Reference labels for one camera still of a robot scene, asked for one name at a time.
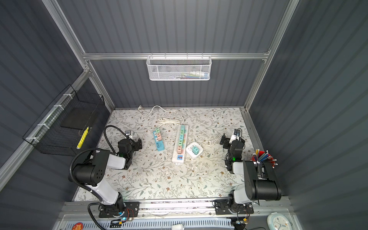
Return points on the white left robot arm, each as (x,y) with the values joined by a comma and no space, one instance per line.
(87,170)

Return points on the white square power socket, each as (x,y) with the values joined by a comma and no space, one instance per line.
(189,150)

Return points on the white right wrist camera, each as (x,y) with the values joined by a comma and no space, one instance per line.
(236,134)

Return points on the teal two-tone plug adapter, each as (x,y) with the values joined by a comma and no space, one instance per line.
(195,150)

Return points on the blue power strip with USB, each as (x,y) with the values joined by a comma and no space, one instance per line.
(159,144)

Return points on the yellow marker pen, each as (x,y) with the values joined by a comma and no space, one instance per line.
(82,139)

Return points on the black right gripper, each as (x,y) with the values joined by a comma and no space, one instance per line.
(225,140)

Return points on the black wire basket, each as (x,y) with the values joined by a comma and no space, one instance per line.
(59,130)

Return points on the white round clock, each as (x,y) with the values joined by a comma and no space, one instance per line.
(278,221)

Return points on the long white multicolour power strip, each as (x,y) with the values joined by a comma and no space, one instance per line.
(179,159)

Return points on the pens in red cup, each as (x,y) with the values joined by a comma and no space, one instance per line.
(265,156)

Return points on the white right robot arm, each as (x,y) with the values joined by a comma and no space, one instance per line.
(259,178)

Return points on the white wire basket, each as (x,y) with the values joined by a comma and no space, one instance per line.
(179,69)

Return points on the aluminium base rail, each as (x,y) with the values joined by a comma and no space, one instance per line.
(177,208)

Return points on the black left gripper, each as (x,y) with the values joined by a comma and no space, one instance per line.
(135,146)

